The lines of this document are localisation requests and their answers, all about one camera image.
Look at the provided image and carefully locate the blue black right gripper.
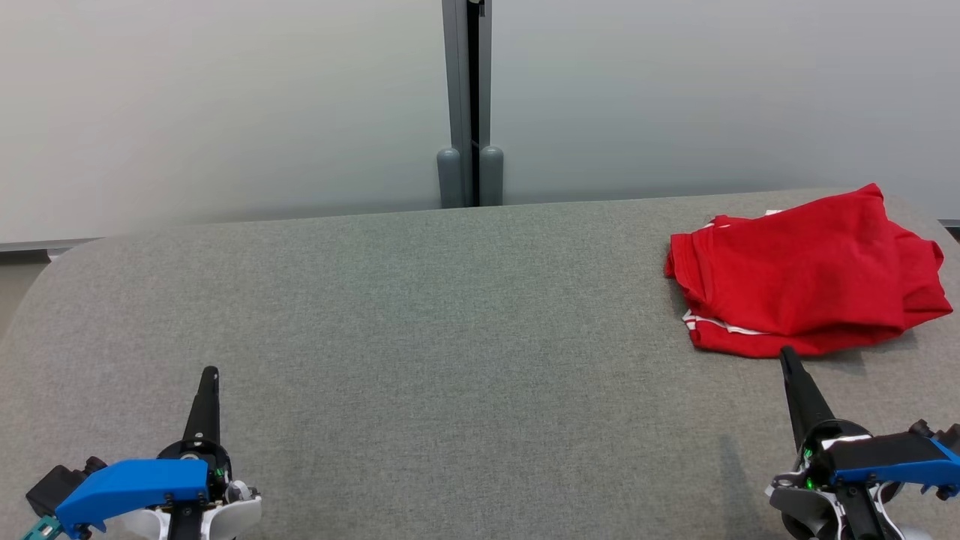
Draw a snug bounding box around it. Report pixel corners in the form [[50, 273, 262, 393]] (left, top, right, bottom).
[[779, 344, 960, 488]]

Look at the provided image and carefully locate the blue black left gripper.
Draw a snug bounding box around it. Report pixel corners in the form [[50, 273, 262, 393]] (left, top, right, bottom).
[[53, 365, 234, 539]]

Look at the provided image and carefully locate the red white basketball jersey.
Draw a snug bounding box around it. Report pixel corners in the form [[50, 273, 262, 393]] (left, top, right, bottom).
[[663, 182, 913, 359]]

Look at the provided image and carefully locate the red shorts white waistband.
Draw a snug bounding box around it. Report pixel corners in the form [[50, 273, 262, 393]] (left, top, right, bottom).
[[705, 210, 954, 335]]

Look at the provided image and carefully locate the black left cable teal plug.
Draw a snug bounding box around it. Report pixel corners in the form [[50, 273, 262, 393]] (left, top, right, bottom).
[[20, 515, 62, 540]]

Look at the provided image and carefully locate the grey partition post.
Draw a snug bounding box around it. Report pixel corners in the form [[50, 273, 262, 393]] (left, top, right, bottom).
[[436, 0, 505, 209]]

